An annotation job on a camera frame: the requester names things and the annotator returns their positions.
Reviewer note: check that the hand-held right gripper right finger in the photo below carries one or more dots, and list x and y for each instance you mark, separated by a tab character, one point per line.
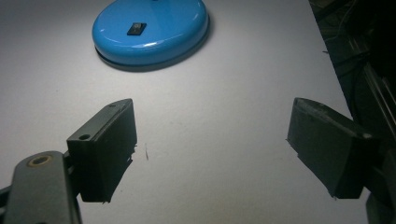
327	149

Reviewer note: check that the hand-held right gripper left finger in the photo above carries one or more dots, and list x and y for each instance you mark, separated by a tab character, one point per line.
102	155

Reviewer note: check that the metal stand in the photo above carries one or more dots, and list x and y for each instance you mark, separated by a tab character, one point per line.
378	90

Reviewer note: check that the blue desk lamp base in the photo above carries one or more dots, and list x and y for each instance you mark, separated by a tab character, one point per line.
151	32

